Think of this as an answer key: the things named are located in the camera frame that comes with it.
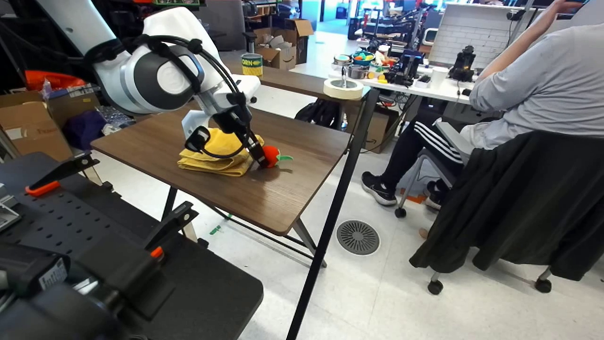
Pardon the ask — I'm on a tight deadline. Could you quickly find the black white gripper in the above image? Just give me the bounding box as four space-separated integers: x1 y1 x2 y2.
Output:
181 76 268 169

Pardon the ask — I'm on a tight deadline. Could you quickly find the yellow towel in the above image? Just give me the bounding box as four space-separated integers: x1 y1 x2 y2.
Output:
177 129 252 178

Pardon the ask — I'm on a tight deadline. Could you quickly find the red tomato toy ball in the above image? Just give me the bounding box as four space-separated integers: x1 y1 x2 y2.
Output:
262 146 290 169

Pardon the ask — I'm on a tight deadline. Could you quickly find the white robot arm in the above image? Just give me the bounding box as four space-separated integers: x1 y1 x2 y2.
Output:
33 0 269 167

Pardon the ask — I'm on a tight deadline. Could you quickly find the yellow green labelled can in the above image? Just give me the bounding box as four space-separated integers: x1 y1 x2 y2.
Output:
241 53 262 76

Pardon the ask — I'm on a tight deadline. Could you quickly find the white tape roll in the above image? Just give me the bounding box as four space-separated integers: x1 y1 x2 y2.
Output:
322 78 364 101

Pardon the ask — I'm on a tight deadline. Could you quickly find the round floor drain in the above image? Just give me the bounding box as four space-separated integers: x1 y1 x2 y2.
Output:
335 222 379 256

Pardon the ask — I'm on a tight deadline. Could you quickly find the brown cardboard box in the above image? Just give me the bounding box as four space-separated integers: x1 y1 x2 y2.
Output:
0 91 98 161

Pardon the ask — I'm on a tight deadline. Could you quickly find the black office chair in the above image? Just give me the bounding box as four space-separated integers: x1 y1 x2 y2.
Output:
409 133 604 295

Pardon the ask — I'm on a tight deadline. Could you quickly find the person in grey shirt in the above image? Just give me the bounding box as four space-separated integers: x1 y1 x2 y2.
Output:
360 0 604 212

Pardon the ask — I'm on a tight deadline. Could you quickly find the orange handled black clamp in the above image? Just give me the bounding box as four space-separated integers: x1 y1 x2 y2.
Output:
24 155 98 199

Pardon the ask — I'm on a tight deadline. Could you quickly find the black perforated mount plate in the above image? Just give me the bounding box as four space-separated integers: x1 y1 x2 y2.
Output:
0 154 264 340

